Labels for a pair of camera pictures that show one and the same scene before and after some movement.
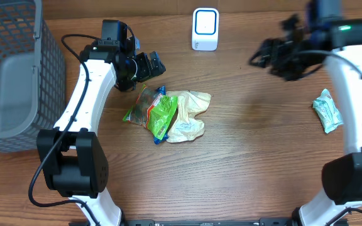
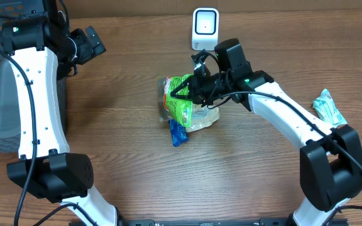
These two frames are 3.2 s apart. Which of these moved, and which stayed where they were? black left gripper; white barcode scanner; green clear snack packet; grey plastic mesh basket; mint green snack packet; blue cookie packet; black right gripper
Moved: black left gripper; blue cookie packet; black right gripper; green clear snack packet
Stayed: grey plastic mesh basket; mint green snack packet; white barcode scanner
